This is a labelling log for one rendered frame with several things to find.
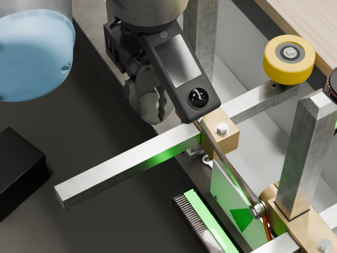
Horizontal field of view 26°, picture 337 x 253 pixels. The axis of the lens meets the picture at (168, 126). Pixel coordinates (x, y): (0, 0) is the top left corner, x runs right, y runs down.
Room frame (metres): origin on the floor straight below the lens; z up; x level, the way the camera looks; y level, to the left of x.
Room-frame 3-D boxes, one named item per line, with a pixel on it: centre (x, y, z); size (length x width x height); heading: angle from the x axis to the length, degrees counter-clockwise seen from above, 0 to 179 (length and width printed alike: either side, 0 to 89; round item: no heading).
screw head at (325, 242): (0.45, -0.21, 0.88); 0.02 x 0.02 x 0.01
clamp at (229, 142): (0.71, -0.06, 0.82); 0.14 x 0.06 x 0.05; 31
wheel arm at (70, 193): (0.67, -0.02, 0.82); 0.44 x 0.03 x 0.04; 121
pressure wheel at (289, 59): (0.77, -0.19, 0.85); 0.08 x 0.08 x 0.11
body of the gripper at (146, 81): (0.60, 0.03, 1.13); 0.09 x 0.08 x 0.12; 31
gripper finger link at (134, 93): (0.57, 0.03, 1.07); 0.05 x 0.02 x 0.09; 121
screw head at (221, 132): (0.66, -0.08, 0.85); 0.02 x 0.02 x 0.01
